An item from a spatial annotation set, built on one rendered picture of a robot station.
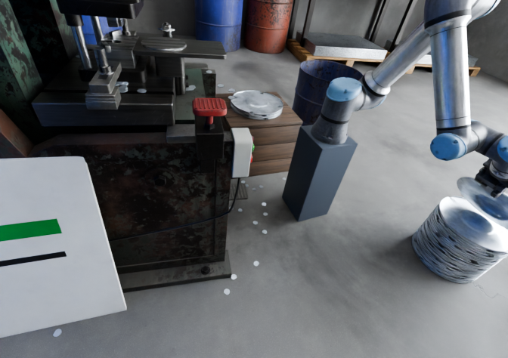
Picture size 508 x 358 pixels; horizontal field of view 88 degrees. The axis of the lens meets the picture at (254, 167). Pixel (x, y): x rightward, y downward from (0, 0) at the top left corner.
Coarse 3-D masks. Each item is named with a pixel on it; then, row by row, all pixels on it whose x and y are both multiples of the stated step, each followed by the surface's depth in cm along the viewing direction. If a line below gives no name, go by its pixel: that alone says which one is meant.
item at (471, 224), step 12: (444, 204) 117; (456, 204) 118; (468, 204) 118; (444, 216) 111; (456, 216) 111; (468, 216) 111; (480, 216) 112; (456, 228) 106; (468, 228) 107; (480, 228) 107; (492, 228) 107; (504, 228) 109; (468, 240) 102; (480, 240) 102; (492, 240) 103; (504, 240) 104
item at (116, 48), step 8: (104, 40) 72; (112, 40) 73; (120, 40) 74; (128, 40) 75; (136, 40) 75; (112, 48) 68; (120, 48) 68; (128, 48) 69; (96, 56) 67; (112, 56) 68; (120, 56) 68; (128, 56) 69; (136, 56) 74; (128, 64) 70
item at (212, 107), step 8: (192, 104) 54; (200, 104) 54; (208, 104) 54; (216, 104) 54; (224, 104) 55; (200, 112) 52; (208, 112) 52; (216, 112) 53; (224, 112) 53; (208, 120) 56
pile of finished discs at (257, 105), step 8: (240, 96) 148; (248, 96) 149; (256, 96) 151; (264, 96) 152; (272, 96) 153; (232, 104) 141; (240, 104) 140; (248, 104) 141; (256, 104) 141; (264, 104) 142; (272, 104) 145; (280, 104) 146; (240, 112) 135; (248, 112) 134; (256, 112) 136; (264, 112) 137; (272, 112) 138; (280, 112) 144
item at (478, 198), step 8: (464, 184) 108; (472, 184) 102; (464, 192) 112; (472, 192) 107; (480, 192) 102; (472, 200) 112; (480, 200) 108; (488, 200) 102; (496, 200) 97; (504, 200) 92; (480, 208) 112; (488, 208) 107; (496, 208) 102; (504, 208) 97; (488, 216) 110; (496, 216) 105; (504, 216) 101; (504, 224) 105
